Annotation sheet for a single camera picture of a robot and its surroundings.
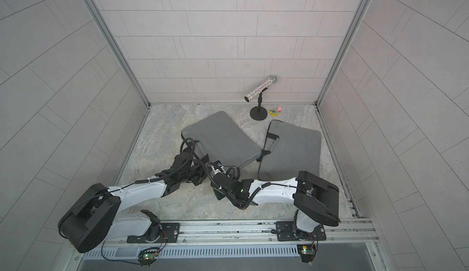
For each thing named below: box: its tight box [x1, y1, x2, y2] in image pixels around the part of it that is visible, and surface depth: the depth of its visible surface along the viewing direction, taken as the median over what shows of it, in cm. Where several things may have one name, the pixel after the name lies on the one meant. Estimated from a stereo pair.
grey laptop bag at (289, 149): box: [256, 119, 322, 182], surface depth 93 cm
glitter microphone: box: [244, 75, 278, 102], surface depth 98 cm
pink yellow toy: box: [269, 105, 283, 117], surface depth 114 cm
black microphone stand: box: [249, 87, 269, 121], surface depth 114 cm
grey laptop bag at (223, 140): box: [181, 111, 262, 169], surface depth 98 cm
